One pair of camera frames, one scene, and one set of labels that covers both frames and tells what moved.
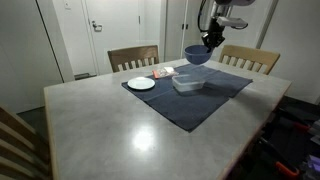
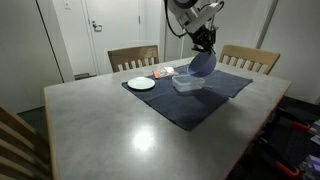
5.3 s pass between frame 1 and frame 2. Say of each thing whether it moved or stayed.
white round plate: stayed
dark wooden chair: stayed
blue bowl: moved
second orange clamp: stayed
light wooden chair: stayed
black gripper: moved
